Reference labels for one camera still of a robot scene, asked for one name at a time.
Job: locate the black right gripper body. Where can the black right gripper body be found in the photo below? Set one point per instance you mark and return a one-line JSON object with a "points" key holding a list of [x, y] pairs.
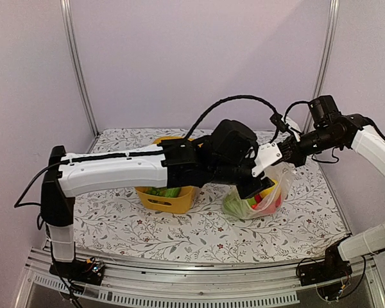
{"points": [[300, 156]]}

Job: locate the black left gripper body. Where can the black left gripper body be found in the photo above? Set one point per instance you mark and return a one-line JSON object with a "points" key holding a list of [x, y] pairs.
{"points": [[226, 173]]}

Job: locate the green toy pear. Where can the green toy pear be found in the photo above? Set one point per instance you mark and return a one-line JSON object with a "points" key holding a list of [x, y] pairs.
{"points": [[252, 202]]}

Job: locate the green toy apple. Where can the green toy apple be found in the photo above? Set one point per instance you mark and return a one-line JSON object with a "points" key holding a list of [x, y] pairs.
{"points": [[234, 206]]}

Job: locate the yellow toy lemon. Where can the yellow toy lemon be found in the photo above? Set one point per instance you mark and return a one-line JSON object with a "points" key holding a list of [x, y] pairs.
{"points": [[269, 190]]}

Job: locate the clear zip top bag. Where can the clear zip top bag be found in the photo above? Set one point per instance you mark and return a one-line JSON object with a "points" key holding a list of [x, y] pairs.
{"points": [[284, 174]]}

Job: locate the red toy chili pepper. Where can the red toy chili pepper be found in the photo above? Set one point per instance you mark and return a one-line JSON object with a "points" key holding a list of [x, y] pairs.
{"points": [[269, 204]]}

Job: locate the green toy grape bunch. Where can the green toy grape bunch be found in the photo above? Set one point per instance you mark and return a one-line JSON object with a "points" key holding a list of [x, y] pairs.
{"points": [[156, 191]]}

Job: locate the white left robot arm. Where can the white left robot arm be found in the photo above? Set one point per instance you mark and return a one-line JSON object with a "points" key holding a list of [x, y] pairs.
{"points": [[229, 155]]}

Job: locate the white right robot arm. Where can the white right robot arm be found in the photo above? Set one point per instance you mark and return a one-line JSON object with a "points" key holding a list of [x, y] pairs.
{"points": [[333, 130]]}

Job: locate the yellow plastic basket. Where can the yellow plastic basket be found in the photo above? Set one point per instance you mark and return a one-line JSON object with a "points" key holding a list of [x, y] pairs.
{"points": [[177, 205]]}

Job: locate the green toy cucumber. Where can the green toy cucumber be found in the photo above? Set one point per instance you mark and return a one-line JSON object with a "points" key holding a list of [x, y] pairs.
{"points": [[172, 192]]}

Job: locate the floral tablecloth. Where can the floral tablecloth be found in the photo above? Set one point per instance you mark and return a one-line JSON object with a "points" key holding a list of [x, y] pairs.
{"points": [[115, 222]]}

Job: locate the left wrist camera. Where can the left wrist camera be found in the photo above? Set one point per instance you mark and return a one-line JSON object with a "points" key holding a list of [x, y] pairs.
{"points": [[267, 155]]}

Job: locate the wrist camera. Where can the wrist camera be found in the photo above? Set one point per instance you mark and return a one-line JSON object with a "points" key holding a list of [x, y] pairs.
{"points": [[267, 155], [279, 121]]}

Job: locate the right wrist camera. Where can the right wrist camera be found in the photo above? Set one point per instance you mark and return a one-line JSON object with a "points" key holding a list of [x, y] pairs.
{"points": [[279, 121]]}

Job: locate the right aluminium frame post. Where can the right aluminium frame post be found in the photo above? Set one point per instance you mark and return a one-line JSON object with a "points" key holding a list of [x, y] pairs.
{"points": [[328, 43]]}

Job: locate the aluminium frame post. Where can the aluminium frame post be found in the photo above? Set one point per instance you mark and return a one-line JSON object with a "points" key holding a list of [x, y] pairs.
{"points": [[67, 17], [328, 43]]}

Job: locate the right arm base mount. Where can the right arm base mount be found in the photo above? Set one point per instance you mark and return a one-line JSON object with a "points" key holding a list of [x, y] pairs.
{"points": [[332, 267]]}

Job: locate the front aluminium rail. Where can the front aluminium rail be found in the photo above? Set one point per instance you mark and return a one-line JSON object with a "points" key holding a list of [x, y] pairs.
{"points": [[138, 282]]}

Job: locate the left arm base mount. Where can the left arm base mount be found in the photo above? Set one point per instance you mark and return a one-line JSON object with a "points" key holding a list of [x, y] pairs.
{"points": [[88, 272]]}

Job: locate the left aluminium frame post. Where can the left aluminium frame post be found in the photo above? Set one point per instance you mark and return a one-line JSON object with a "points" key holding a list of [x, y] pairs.
{"points": [[67, 17]]}

